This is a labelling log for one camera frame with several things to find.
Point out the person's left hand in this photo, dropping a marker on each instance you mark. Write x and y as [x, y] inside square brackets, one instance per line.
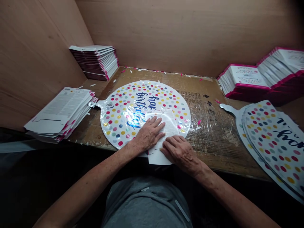
[146, 137]

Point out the person's right hand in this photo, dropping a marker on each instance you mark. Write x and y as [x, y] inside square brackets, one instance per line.
[183, 154]

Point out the white printed header card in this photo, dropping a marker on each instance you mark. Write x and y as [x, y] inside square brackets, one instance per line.
[169, 121]

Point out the round dotted foil balloon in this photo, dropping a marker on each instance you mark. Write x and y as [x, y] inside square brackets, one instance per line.
[123, 114]

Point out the brown cardboard work mat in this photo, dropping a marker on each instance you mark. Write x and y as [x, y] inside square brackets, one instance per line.
[213, 133]

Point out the short white paper strip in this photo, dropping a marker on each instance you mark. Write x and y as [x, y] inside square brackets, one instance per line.
[145, 189]

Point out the long white paper strip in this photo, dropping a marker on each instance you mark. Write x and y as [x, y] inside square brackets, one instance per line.
[182, 210]

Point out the person's body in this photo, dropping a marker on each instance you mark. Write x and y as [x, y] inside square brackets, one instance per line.
[145, 204]

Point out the stack of flat white cards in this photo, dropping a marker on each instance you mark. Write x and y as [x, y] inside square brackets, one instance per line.
[61, 111]

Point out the stack of pink-edged folded cards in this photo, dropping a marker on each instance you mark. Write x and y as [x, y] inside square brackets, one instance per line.
[97, 63]

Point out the pile of dotted foil balloons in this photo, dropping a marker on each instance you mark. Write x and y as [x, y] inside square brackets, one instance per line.
[273, 142]

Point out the stack of pink-edged packets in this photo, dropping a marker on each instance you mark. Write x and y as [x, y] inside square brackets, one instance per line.
[282, 71]
[244, 80]

